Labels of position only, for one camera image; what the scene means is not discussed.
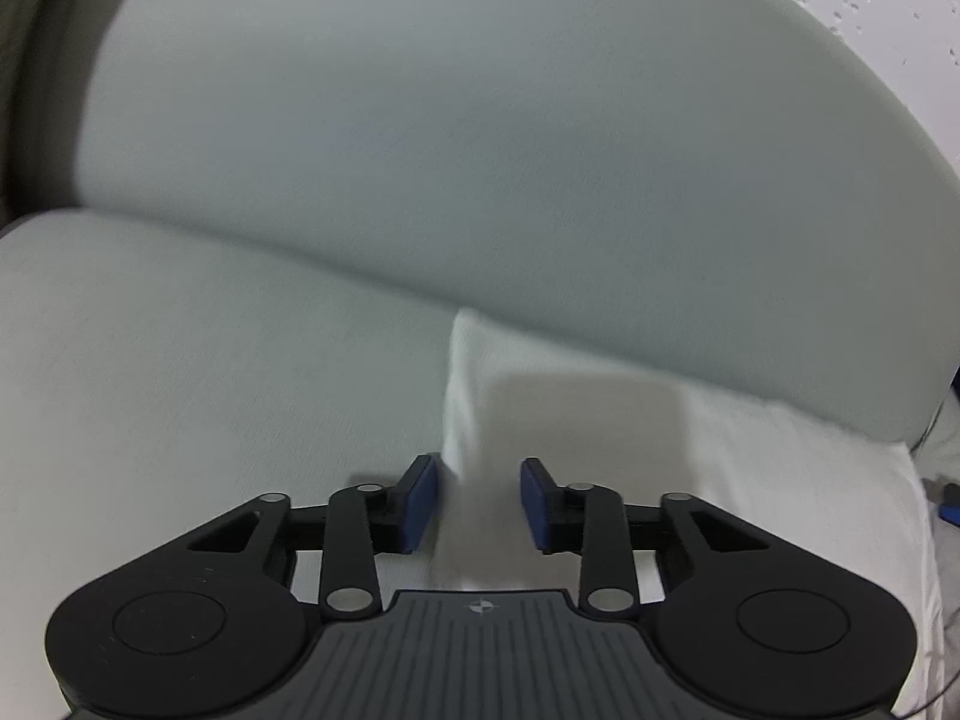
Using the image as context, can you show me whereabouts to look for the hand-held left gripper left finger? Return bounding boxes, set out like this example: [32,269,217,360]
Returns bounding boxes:
[186,453,442,620]

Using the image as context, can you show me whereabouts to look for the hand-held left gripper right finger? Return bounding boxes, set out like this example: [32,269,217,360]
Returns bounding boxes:
[520,457,760,617]

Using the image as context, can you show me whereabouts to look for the grey sofa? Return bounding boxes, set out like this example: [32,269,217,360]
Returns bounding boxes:
[0,0,960,720]

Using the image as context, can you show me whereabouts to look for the white t-shirt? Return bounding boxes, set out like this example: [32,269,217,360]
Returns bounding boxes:
[431,307,943,691]

